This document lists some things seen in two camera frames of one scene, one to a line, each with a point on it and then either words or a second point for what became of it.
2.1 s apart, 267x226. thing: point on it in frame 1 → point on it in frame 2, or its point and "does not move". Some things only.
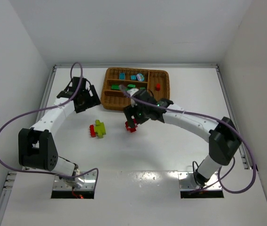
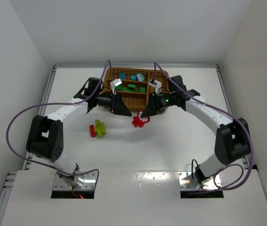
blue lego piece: [122, 76] does not move
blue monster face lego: [140, 77] does not move
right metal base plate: [187, 182] does not move
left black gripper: [86, 99] → [112, 102]
